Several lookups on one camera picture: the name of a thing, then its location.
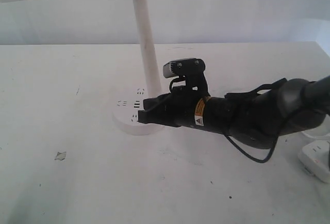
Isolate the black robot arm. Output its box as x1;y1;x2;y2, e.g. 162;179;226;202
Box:
138;77;329;149

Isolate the small torn tape scrap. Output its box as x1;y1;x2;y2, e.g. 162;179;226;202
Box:
54;152;67;161

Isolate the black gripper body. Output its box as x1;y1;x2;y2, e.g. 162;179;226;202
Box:
152;92;234;133

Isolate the black camera cable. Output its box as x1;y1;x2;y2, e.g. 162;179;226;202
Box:
169;76;278;164

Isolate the white power strip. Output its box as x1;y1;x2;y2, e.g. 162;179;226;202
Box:
298;140;329;184

